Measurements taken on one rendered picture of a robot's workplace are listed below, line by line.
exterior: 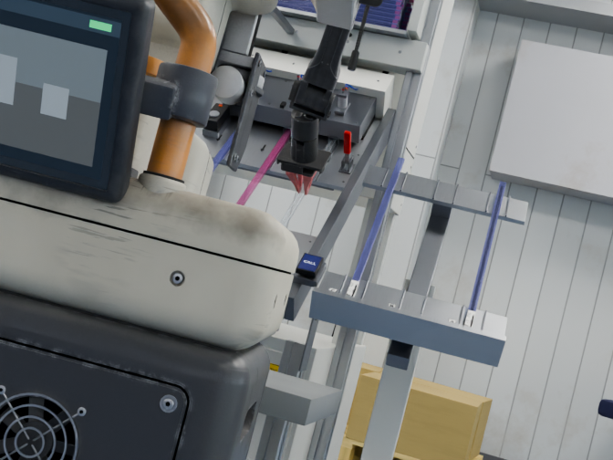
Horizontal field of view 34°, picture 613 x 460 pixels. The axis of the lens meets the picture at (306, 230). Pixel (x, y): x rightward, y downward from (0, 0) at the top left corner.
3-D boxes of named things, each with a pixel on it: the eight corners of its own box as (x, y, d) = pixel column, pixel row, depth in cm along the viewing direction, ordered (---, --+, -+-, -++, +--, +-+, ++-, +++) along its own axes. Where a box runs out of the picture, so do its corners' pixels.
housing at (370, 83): (380, 141, 244) (385, 90, 235) (197, 100, 256) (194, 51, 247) (389, 123, 249) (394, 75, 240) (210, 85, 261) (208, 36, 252)
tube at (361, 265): (348, 314, 176) (348, 308, 175) (339, 312, 176) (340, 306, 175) (404, 162, 215) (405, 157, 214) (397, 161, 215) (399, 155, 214)
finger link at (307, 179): (291, 180, 220) (291, 144, 214) (321, 186, 218) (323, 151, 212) (279, 197, 215) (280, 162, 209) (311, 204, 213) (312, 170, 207)
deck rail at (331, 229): (293, 321, 193) (294, 298, 189) (284, 318, 194) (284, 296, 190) (393, 130, 245) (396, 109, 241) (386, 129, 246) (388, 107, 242)
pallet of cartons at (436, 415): (476, 481, 493) (497, 399, 495) (466, 507, 418) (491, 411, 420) (263, 417, 521) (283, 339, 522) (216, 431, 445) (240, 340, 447)
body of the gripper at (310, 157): (286, 149, 215) (286, 120, 210) (331, 159, 213) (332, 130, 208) (275, 165, 210) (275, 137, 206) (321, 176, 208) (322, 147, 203)
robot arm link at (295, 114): (287, 115, 201) (316, 119, 200) (296, 97, 206) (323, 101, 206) (287, 143, 206) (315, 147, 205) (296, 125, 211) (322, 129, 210)
